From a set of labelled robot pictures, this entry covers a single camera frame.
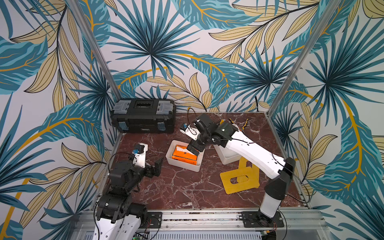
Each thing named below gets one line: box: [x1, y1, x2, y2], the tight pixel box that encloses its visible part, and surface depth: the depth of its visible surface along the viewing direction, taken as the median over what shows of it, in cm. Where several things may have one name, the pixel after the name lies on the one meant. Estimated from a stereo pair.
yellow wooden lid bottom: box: [220, 156, 260, 194], surface depth 87 cm
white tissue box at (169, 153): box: [165, 139, 205, 173], surface depth 90 cm
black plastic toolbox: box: [110, 99, 176, 134], surface depth 99 cm
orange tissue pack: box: [171, 144, 198, 165], surface depth 89 cm
